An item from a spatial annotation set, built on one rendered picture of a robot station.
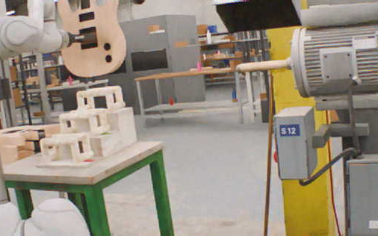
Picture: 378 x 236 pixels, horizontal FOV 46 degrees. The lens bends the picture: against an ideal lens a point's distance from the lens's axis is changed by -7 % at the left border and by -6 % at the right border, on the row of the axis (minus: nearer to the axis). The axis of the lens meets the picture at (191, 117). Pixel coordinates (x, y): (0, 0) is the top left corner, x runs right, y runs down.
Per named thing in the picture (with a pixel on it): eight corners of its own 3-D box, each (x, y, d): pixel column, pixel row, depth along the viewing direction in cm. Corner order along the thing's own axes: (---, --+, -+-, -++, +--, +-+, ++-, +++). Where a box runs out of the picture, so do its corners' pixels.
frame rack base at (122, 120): (137, 142, 227) (132, 107, 224) (122, 149, 213) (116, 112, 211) (91, 143, 237) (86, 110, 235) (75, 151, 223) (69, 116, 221)
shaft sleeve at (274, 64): (289, 67, 171) (287, 58, 170) (287, 69, 168) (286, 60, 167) (243, 70, 179) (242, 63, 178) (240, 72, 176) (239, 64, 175)
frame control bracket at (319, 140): (332, 134, 158) (332, 123, 157) (324, 148, 141) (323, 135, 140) (321, 134, 160) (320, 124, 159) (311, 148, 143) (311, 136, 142)
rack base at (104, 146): (122, 149, 214) (119, 129, 212) (104, 158, 199) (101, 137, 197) (75, 151, 224) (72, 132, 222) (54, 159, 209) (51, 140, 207)
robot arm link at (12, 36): (41, 13, 140) (0, 19, 138) (33, 7, 123) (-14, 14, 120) (46, 53, 142) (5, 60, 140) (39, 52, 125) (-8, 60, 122)
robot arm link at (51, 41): (64, 51, 191) (62, 19, 189) (41, 53, 177) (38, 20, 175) (45, 53, 195) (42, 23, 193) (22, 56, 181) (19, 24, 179)
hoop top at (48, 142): (79, 143, 189) (78, 136, 188) (75, 146, 186) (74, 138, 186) (43, 145, 197) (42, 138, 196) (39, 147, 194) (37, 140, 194)
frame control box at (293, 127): (361, 175, 151) (357, 101, 148) (355, 197, 132) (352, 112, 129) (293, 177, 162) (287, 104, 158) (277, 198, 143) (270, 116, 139)
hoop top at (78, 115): (97, 117, 203) (96, 110, 202) (93, 119, 200) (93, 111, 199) (62, 120, 210) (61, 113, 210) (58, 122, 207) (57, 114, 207)
